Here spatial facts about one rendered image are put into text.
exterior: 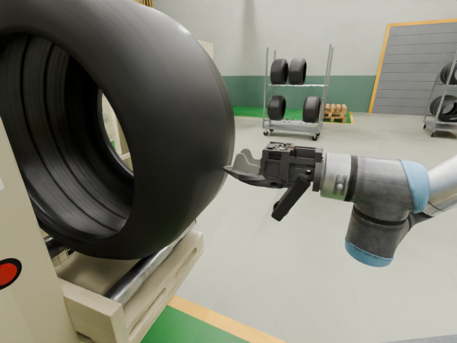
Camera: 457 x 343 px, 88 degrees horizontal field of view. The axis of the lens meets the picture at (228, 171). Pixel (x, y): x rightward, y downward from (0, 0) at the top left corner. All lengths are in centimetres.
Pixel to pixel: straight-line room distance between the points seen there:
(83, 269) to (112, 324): 36
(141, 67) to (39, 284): 40
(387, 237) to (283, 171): 22
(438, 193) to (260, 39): 1141
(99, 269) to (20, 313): 33
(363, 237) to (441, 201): 17
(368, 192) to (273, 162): 18
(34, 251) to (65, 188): 40
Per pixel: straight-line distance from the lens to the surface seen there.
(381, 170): 48
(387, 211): 50
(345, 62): 1121
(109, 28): 45
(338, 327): 173
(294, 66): 562
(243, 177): 51
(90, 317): 57
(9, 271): 50
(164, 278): 66
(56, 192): 87
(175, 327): 165
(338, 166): 47
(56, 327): 61
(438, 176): 61
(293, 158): 48
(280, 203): 52
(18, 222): 48
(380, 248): 55
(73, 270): 87
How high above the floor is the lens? 133
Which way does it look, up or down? 22 degrees down
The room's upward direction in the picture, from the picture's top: straight up
